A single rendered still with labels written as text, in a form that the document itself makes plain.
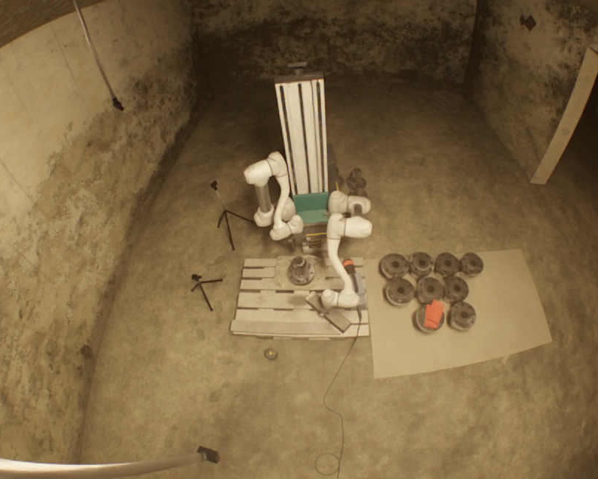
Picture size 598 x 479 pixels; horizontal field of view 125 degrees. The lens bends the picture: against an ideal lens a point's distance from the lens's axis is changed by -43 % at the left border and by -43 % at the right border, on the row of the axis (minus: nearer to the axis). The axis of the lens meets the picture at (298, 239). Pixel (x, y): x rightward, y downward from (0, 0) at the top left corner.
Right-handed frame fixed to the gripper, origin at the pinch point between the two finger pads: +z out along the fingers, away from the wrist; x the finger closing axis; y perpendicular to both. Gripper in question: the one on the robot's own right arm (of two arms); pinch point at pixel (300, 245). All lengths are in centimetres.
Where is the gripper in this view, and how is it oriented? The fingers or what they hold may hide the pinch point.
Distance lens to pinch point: 254.5
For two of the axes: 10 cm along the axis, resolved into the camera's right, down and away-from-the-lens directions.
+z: 1.0, 5.9, 8.0
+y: -0.5, -8.0, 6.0
